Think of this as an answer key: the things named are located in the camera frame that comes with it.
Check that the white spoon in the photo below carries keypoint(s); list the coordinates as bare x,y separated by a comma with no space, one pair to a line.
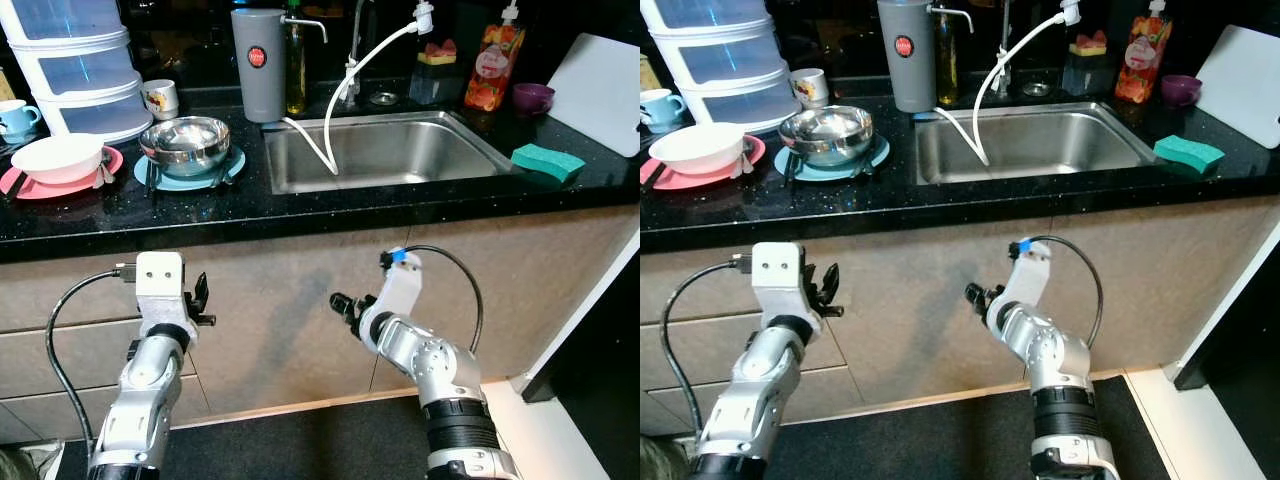
103,172
745,160

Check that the orange soap pouch with pump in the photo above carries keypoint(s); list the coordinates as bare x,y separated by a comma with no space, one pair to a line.
493,65
1142,55

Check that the black floor mat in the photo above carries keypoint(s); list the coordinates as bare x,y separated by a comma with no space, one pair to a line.
900,440
300,440

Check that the dark sponge holder container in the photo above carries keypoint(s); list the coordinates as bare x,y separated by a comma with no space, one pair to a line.
1085,72
435,85

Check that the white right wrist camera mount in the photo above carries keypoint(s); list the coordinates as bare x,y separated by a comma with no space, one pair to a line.
402,290
1032,275

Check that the round steel counter cap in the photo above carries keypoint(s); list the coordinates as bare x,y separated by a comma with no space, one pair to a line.
1036,89
383,98

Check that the light blue plate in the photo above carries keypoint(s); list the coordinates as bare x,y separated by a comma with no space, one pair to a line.
830,173
190,182

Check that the green sponge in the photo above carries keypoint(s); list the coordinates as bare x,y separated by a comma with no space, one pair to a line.
1188,152
548,160

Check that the stainless steel sink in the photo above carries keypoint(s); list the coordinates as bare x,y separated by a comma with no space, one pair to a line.
400,150
1050,145

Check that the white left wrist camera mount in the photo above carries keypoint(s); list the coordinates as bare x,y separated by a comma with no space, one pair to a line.
160,280
778,272

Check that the beige cabinet front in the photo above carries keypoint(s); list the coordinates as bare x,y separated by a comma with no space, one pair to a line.
900,290
280,300

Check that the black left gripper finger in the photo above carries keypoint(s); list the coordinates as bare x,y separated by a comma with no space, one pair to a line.
830,276
201,285

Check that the purple cup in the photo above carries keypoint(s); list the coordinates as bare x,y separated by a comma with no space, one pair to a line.
1181,88
533,97

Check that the grey water filter canister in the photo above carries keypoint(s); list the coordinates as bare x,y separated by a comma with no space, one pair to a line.
258,70
905,60

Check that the black chopstick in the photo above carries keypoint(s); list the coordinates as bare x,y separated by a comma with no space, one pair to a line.
14,185
655,175
152,178
792,168

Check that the black cabinet side panel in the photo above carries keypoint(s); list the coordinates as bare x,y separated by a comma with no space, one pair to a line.
600,380
1250,350

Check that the translucent white stacked plastic drawers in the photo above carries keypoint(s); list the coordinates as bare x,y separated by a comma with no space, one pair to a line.
80,70
720,60

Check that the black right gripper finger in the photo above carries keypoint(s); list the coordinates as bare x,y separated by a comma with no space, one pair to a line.
347,316
979,305
973,291
340,300

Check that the red yellow sponge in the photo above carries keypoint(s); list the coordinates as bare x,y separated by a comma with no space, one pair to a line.
438,50
1088,42

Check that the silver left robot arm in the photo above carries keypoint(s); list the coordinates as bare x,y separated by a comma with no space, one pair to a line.
140,400
745,400

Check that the chrome sink faucet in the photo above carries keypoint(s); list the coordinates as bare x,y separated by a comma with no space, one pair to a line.
1003,60
352,85

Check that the pink plate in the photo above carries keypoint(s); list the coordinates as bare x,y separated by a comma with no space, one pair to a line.
50,188
700,180

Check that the light blue mug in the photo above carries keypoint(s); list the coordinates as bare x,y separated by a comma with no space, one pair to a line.
15,118
660,105

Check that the stainless steel bowl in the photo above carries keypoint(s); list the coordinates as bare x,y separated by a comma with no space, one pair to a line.
185,145
825,135

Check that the yellow oil glass bottle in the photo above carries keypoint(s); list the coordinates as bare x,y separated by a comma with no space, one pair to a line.
296,80
946,70

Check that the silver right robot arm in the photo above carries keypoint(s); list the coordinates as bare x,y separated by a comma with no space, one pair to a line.
1050,370
440,370

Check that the white printed mug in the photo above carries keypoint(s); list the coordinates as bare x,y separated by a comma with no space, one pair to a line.
808,88
160,98

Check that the white bowl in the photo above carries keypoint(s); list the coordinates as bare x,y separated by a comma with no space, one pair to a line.
55,155
695,145

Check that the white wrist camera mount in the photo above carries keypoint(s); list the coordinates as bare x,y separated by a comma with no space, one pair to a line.
160,280
402,290
1032,275
778,272

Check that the white cutting board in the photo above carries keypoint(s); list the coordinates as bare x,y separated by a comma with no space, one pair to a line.
1245,85
600,95

